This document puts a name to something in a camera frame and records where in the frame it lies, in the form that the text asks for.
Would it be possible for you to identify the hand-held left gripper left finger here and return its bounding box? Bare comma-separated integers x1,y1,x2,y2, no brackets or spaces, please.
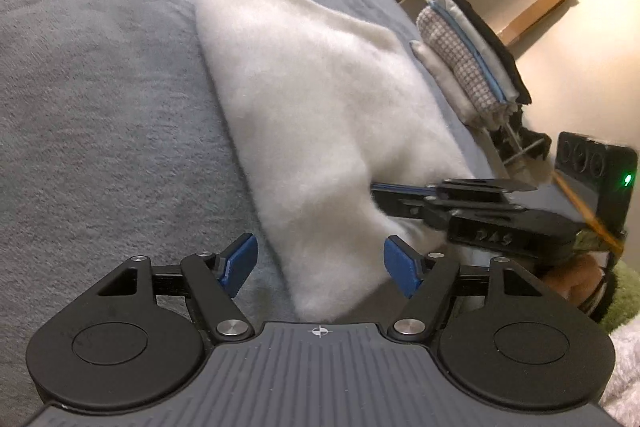
95,233,259,342

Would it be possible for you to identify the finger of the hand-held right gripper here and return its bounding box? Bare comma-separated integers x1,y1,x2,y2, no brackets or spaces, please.
370,178,538,198
384,196,523,230

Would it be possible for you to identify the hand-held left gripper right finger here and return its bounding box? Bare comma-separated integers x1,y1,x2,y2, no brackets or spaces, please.
383,234,546,342

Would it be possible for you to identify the cream knit sweater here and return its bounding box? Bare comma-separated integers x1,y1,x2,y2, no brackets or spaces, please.
191,0,473,323

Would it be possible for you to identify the person's right hand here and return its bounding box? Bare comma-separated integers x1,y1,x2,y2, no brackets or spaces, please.
542,256,608,308

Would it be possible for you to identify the off-white folded garment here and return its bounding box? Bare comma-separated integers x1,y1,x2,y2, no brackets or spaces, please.
410,39,481,125

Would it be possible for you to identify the checked folded garment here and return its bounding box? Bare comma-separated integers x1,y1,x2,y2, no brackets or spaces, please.
416,7,503,128

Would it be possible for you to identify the blue folded garment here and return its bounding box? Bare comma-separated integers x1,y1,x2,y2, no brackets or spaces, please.
432,2,506,105

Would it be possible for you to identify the white folded garment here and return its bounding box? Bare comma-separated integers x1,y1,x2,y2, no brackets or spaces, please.
430,0,521,108

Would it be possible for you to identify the black folded garment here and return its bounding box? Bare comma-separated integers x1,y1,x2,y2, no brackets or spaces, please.
440,0,533,105

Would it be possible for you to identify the white fluffy clothing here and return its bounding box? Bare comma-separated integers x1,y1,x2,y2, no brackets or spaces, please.
600,319,640,427

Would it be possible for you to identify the long cardboard box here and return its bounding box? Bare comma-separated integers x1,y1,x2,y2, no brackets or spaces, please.
500,0,573,45

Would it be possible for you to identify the grey-blue bed blanket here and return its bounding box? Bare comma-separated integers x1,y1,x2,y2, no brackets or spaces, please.
0,0,551,408

